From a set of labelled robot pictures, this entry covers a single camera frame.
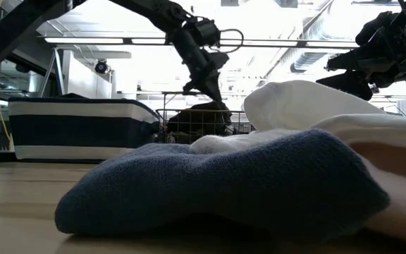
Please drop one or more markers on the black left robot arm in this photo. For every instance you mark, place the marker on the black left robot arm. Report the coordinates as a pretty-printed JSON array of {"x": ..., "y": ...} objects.
[{"x": 12, "y": 39}]

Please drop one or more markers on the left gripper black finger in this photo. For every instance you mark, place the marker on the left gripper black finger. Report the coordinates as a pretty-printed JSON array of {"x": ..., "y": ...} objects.
[
  {"x": 196, "y": 85},
  {"x": 215, "y": 88}
]

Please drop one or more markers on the white cloth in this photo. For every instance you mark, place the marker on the white cloth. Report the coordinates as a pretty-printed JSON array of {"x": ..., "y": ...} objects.
[{"x": 294, "y": 106}]

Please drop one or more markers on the grey tripod stand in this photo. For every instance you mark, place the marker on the grey tripod stand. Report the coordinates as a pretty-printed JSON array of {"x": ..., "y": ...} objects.
[{"x": 58, "y": 70}]

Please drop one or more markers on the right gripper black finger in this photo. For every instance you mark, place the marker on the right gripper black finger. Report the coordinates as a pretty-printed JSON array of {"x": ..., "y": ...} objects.
[
  {"x": 354, "y": 83},
  {"x": 351, "y": 63}
]

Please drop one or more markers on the white terry sock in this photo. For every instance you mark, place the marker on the white terry sock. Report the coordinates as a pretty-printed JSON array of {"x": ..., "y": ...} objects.
[{"x": 231, "y": 143}]

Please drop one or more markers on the pale pink knit cloth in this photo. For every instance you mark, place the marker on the pale pink knit cloth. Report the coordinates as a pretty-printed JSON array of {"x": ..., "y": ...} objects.
[{"x": 400, "y": 201}]

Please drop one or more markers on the metal rack frame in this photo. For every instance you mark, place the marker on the metal rack frame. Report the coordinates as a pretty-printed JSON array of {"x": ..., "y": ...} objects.
[{"x": 169, "y": 94}]

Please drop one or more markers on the long ceiling light bar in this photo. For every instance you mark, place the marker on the long ceiling light bar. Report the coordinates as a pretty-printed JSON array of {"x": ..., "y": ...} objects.
[{"x": 90, "y": 40}]

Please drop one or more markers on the spiral ventilation duct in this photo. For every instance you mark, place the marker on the spiral ventilation duct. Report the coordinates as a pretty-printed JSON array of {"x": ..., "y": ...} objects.
[{"x": 308, "y": 61}]

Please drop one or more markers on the round black ceiling spotlight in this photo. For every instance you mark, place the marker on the round black ceiling spotlight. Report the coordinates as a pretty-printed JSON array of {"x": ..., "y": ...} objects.
[{"x": 101, "y": 66}]

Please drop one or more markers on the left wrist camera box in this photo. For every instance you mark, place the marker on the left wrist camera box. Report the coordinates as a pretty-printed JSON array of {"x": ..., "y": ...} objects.
[{"x": 206, "y": 31}]

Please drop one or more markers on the navy blue knit cloth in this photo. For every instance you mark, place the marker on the navy blue knit cloth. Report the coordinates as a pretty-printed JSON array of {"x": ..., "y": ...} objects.
[{"x": 224, "y": 187}]

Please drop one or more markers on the blue white striped fabric bin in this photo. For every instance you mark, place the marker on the blue white striped fabric bin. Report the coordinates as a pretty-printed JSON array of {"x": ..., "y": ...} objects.
[{"x": 76, "y": 109}]

